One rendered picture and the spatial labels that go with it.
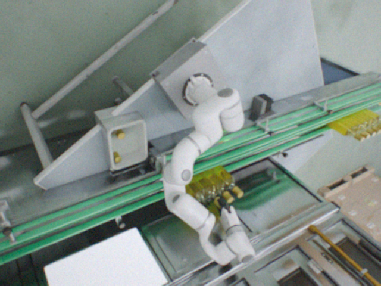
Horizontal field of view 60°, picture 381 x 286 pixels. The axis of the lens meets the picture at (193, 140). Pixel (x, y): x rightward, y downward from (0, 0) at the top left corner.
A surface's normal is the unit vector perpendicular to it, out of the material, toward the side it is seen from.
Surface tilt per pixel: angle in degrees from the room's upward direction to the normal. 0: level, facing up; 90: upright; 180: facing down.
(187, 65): 4
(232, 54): 0
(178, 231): 90
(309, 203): 90
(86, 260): 90
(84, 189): 90
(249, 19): 0
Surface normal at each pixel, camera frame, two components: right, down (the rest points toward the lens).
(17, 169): 0.04, -0.81
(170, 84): 0.47, 0.50
